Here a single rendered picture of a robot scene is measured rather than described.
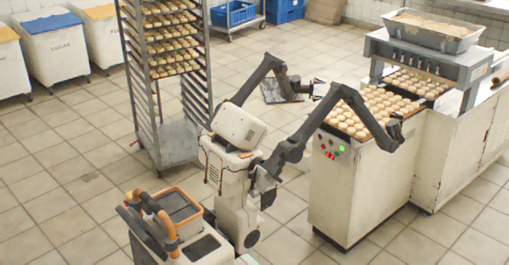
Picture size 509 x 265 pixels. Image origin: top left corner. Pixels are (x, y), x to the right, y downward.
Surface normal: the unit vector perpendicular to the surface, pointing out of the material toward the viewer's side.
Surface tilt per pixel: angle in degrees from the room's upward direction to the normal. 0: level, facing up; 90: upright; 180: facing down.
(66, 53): 92
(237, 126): 47
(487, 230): 0
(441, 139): 90
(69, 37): 91
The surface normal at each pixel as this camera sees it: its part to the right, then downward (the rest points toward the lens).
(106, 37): 0.64, 0.40
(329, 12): -0.65, -0.03
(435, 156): -0.75, 0.33
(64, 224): 0.00, -0.87
